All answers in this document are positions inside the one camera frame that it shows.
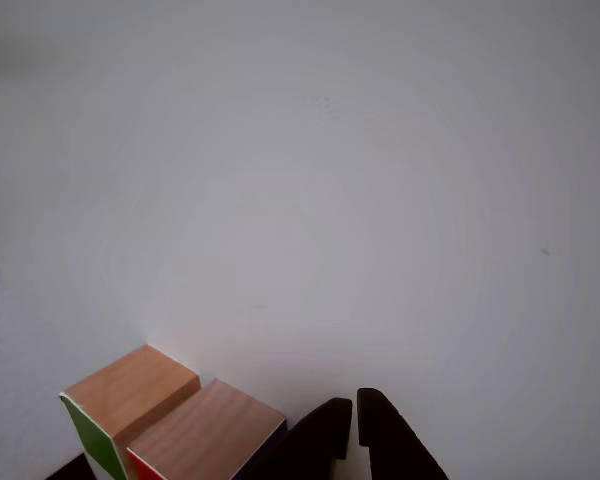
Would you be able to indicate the wooden cube with red face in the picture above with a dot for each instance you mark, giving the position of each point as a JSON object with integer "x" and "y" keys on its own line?
{"x": 205, "y": 430}

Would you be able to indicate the wooden cube with green face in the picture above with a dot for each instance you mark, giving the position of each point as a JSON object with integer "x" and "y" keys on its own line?
{"x": 130, "y": 390}

